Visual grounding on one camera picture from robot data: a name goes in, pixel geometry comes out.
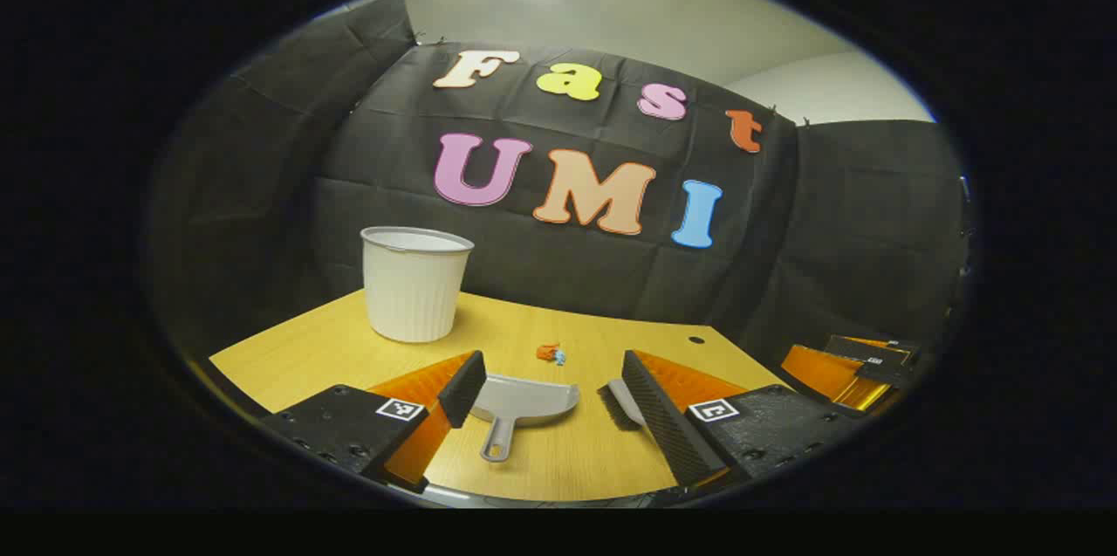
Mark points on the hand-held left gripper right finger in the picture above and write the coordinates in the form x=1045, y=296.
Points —
x=663, y=421

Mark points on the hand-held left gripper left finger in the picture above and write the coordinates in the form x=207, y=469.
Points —
x=462, y=386

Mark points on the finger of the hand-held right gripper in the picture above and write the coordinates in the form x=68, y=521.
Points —
x=820, y=373
x=855, y=348

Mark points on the small grey broom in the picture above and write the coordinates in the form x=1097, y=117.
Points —
x=621, y=403

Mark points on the grey plastic dustpan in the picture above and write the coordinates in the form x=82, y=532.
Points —
x=528, y=399

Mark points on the orange paper ball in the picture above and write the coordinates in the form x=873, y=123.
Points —
x=546, y=352

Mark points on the white ribbed garbage bin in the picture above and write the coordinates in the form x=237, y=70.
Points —
x=414, y=290

